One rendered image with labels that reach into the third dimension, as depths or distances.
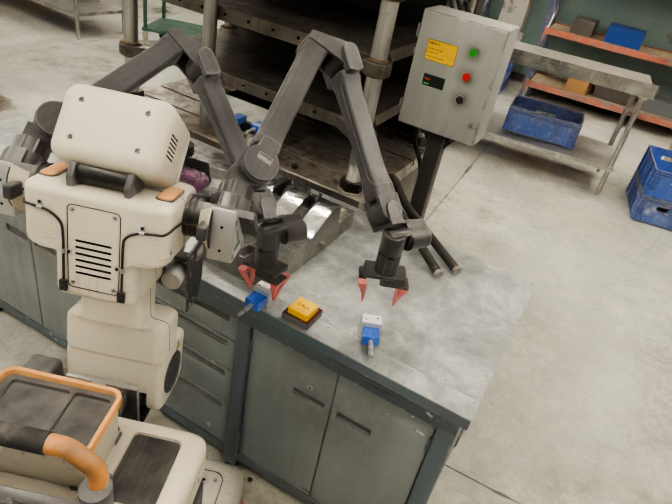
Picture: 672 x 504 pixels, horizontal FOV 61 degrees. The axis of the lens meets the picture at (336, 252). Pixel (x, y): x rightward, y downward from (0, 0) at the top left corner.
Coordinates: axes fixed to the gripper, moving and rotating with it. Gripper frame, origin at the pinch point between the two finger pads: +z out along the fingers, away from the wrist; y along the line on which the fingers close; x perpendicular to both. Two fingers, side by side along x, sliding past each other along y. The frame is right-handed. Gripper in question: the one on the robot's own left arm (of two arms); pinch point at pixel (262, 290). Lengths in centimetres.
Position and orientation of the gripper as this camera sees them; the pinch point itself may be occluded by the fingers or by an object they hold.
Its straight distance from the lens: 151.5
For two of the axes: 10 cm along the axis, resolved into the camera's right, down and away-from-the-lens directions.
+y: -8.6, -3.9, 3.3
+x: -4.8, 4.1, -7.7
